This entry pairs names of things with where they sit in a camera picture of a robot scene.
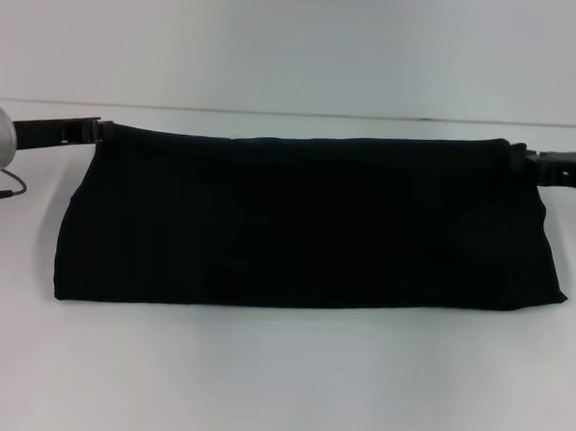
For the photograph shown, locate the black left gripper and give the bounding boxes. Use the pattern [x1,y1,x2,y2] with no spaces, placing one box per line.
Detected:
[11,112,119,156]

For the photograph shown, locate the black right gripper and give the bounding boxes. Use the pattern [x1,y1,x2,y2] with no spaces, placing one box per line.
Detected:
[505,141,576,189]

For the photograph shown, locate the black shirt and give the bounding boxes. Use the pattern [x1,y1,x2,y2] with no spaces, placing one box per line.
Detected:
[50,114,576,330]

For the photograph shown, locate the left gripper plug cable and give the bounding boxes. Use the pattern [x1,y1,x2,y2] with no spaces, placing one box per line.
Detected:
[0,168,30,206]

